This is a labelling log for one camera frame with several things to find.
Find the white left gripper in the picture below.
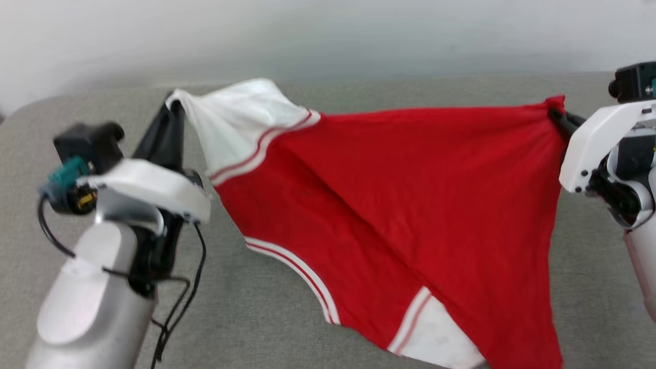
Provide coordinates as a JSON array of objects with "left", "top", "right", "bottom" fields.
[{"left": 49, "top": 97, "right": 212, "bottom": 225}]

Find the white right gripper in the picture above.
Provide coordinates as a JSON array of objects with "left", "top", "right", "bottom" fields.
[{"left": 547, "top": 100, "right": 656, "bottom": 194}]

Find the red and white garment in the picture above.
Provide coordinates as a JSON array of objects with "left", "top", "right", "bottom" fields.
[{"left": 165, "top": 78, "right": 567, "bottom": 369}]

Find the grey fabric sofa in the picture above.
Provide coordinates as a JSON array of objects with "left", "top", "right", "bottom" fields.
[{"left": 0, "top": 71, "right": 656, "bottom": 369}]

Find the teal left camera connector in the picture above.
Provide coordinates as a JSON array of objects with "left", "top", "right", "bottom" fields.
[{"left": 39, "top": 156, "right": 96, "bottom": 199}]

